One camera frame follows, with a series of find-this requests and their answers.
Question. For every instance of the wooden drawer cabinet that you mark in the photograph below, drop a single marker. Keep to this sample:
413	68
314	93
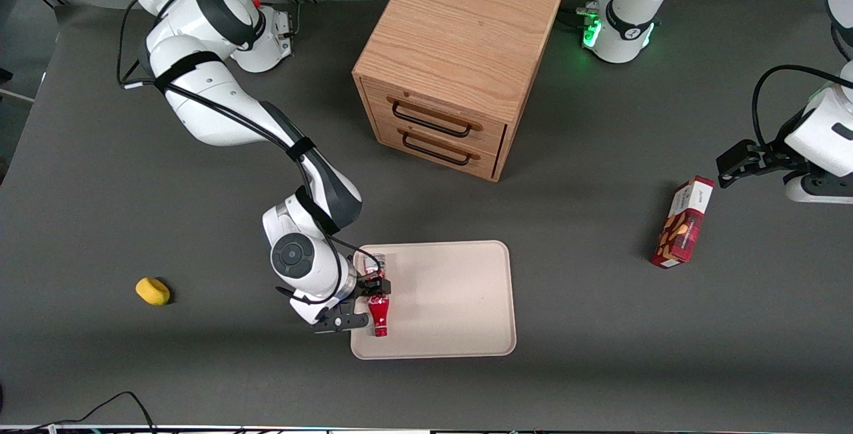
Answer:
460	27

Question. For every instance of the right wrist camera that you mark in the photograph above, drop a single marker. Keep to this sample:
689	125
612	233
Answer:
341	320

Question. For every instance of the beige plastic tray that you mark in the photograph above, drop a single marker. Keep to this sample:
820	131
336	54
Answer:
446	300

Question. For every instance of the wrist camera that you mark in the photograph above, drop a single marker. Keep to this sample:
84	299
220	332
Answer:
341	320
816	188

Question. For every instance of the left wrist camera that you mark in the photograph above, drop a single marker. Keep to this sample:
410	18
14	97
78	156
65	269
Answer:
816	188

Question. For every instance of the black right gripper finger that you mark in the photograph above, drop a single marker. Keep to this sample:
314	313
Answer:
365	286
387	286

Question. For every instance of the red cracker box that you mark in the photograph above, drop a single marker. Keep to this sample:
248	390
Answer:
683	224

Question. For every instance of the yellow sponge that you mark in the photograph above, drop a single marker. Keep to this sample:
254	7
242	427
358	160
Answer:
153	291

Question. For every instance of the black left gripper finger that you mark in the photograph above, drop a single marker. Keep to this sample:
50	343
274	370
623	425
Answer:
766	168
740	157

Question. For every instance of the red coke bottle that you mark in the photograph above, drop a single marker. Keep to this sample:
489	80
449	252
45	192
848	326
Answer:
378	314

